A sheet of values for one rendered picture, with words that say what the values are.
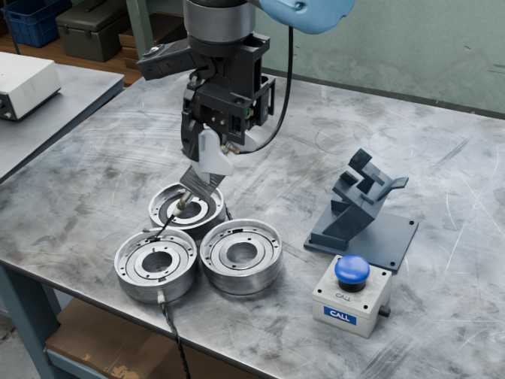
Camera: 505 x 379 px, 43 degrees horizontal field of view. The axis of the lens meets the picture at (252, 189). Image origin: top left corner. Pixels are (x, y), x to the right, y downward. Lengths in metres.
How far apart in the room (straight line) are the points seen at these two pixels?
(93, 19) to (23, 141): 1.30
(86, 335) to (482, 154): 0.71
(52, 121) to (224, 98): 0.83
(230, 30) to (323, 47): 1.93
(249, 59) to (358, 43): 1.86
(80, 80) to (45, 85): 0.11
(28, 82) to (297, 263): 0.87
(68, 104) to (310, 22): 1.05
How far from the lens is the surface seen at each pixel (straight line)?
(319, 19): 0.55
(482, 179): 0.99
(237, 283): 0.79
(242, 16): 0.66
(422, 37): 2.41
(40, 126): 1.48
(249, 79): 0.69
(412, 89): 2.52
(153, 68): 0.77
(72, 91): 1.59
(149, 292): 0.80
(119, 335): 1.14
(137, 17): 2.32
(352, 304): 0.73
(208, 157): 0.77
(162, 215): 0.90
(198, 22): 0.66
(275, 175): 0.99
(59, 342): 1.17
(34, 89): 1.53
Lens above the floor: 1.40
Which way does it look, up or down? 38 degrees down
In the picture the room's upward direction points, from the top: 7 degrees counter-clockwise
